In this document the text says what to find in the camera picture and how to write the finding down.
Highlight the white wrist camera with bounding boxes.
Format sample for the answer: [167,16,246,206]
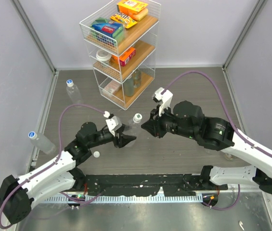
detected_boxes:
[103,111,122,136]
[153,87,173,116]

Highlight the white wire shelf rack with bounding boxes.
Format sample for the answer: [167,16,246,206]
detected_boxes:
[79,0,161,110]

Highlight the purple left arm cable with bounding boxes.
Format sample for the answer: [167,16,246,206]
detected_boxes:
[0,103,106,229]

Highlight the orange box, middle shelf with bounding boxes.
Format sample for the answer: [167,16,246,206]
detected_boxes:
[112,47,136,66]

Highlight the orange snack box, top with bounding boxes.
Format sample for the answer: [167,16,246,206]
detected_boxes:
[117,0,148,14]

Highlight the yellow candy bag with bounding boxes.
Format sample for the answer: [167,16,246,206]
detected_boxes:
[110,12,138,29]

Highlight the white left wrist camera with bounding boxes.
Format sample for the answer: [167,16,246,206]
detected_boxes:
[103,111,122,136]

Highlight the white box, bottom shelf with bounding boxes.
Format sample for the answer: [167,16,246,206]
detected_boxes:
[102,80,121,97]

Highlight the green glass bottle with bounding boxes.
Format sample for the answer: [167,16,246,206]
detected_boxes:
[224,153,234,161]

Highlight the clear bottle with blue cap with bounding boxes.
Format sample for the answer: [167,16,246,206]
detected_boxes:
[28,131,56,155]

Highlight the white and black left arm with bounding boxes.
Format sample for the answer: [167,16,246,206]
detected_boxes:
[0,119,136,229]

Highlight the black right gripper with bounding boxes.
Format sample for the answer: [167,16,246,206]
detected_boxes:
[142,103,197,140]

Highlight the glass jar, bottom shelf back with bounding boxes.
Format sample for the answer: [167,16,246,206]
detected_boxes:
[132,69,142,88]

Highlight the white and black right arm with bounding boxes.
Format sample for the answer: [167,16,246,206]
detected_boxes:
[141,101,272,194]

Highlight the white slotted cable duct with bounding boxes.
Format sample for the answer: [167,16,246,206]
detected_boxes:
[44,193,203,204]

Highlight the blue and white bottle cap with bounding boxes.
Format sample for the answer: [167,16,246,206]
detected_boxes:
[66,79,74,87]

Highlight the glass jar, bottom shelf front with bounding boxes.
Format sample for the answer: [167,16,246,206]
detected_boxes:
[123,76,134,97]

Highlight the yellow sponge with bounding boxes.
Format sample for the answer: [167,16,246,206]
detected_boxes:
[131,8,149,21]

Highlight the glass jar, shelf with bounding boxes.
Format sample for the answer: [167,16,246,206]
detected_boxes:
[132,69,142,88]
[123,76,134,97]

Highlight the clear plastic bottle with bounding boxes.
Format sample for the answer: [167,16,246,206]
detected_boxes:
[66,83,83,104]
[127,118,141,137]
[204,148,215,154]

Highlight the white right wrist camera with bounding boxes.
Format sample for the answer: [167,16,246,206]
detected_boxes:
[153,87,173,116]

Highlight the green and blue box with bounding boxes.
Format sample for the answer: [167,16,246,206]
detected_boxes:
[90,18,125,46]

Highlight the white lidded paper cup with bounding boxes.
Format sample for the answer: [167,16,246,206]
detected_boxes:
[96,49,112,65]

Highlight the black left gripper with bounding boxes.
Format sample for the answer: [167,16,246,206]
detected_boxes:
[88,123,136,149]

